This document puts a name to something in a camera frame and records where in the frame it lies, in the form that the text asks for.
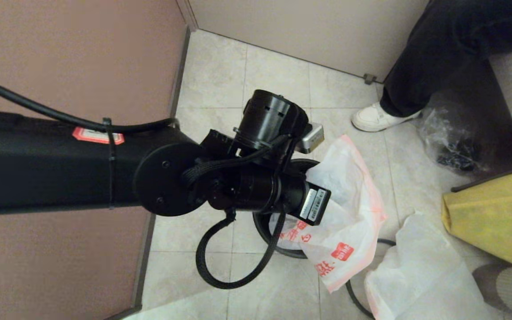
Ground black retaining ring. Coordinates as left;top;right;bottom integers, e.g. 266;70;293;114
346;239;397;320

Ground black round trash bin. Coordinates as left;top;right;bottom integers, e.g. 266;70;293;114
252;159;323;259

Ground white sneaker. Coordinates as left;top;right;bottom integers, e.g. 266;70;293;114
352;102;422;132

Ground clear plastic bag dark contents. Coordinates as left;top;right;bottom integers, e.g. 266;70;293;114
420;107;492;175

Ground person's leg in black trousers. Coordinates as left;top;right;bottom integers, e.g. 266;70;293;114
380;0;512;118

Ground white bag with red drawstring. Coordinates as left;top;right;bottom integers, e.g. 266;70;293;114
268;135;389;294

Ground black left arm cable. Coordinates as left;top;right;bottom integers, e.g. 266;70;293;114
0;73;180;134

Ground translucent red-print trash bag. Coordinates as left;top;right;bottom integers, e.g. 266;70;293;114
365;212;505;320

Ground grey door frame post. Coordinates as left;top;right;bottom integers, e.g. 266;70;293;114
176;0;200;32

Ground yellow bag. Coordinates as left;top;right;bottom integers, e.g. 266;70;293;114
441;169;512;268

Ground black braided cable sleeve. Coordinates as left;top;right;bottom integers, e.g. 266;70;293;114
180;135;293;290

